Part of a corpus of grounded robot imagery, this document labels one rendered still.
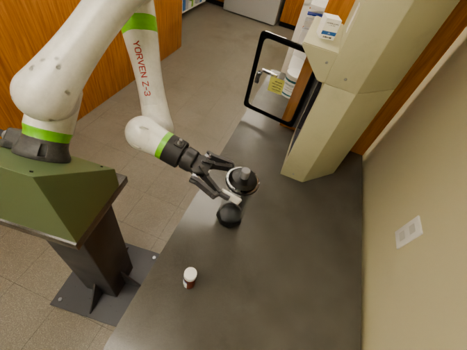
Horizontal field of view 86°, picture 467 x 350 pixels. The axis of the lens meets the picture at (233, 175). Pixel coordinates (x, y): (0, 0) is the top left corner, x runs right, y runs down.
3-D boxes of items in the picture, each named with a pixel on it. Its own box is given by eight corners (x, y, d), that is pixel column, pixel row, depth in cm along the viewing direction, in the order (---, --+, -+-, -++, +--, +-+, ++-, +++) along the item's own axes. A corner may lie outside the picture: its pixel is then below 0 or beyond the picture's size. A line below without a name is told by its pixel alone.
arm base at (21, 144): (-34, 137, 74) (-29, 117, 73) (19, 142, 89) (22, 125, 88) (39, 162, 70) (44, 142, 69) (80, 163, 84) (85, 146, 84)
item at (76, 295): (50, 305, 148) (-54, 235, 81) (99, 234, 180) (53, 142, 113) (126, 330, 147) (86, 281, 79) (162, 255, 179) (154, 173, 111)
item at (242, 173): (258, 179, 83) (264, 166, 78) (250, 199, 77) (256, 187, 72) (233, 168, 84) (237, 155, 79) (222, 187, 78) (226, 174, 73)
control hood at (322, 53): (332, 50, 105) (344, 23, 98) (324, 83, 84) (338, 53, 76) (306, 41, 106) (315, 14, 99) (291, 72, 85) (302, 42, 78)
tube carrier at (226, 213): (247, 209, 98) (263, 174, 82) (238, 232, 91) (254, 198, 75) (222, 198, 99) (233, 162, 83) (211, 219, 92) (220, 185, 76)
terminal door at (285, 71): (292, 128, 136) (325, 54, 106) (242, 105, 142) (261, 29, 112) (292, 127, 136) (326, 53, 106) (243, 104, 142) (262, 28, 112)
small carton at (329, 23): (329, 35, 86) (338, 15, 82) (333, 41, 83) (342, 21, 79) (315, 32, 86) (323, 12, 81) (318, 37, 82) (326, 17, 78)
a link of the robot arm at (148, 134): (112, 142, 75) (125, 110, 72) (131, 136, 87) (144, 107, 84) (153, 166, 77) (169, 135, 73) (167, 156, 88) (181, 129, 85)
